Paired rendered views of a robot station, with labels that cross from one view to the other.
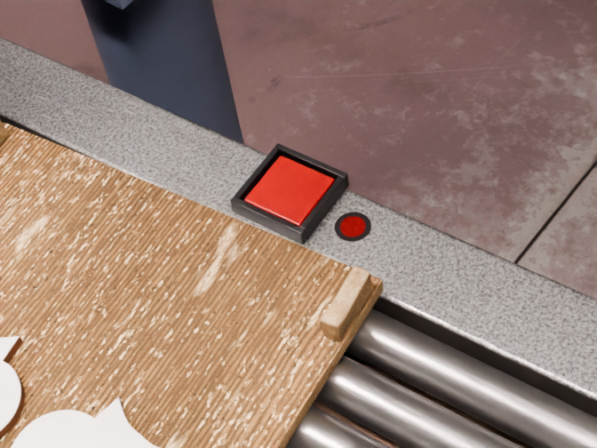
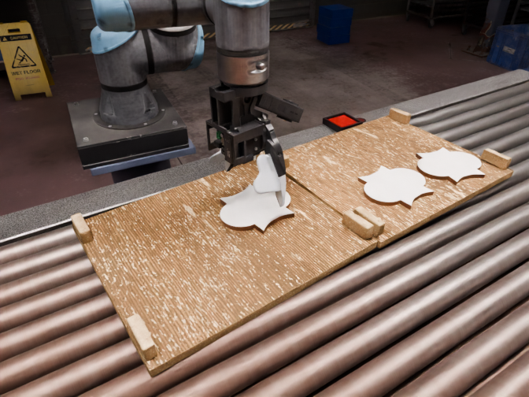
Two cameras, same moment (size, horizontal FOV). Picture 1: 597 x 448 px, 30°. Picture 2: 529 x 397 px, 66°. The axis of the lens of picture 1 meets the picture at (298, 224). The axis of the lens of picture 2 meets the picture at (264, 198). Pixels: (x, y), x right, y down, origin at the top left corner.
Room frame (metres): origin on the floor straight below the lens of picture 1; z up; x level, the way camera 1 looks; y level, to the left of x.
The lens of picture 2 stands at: (0.52, 1.03, 1.40)
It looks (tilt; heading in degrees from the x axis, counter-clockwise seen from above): 35 degrees down; 287
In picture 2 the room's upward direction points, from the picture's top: straight up
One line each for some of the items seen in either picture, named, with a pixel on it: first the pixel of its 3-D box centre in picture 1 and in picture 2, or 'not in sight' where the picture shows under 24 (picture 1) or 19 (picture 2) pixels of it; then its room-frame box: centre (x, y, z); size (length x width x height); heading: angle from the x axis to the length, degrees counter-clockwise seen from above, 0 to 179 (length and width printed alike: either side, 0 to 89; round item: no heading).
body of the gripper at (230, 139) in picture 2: not in sight; (241, 119); (0.73, 0.48, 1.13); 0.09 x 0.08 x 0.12; 58
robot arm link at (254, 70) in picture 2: not in sight; (244, 66); (0.73, 0.48, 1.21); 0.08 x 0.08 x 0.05
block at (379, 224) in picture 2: not in sight; (368, 220); (0.52, 0.44, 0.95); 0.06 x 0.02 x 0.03; 141
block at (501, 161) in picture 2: not in sight; (495, 158); (0.27, 0.14, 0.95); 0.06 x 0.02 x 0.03; 141
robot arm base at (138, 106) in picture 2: not in sight; (127, 96); (1.18, 0.15, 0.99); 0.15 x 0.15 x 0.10
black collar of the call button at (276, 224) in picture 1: (290, 192); (342, 122); (0.62, 0.00, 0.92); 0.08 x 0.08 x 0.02; 48
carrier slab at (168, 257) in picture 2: not in sight; (220, 235); (0.76, 0.53, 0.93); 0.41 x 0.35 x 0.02; 53
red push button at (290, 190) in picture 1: (290, 194); (342, 123); (0.62, 0.00, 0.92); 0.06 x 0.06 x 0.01; 48
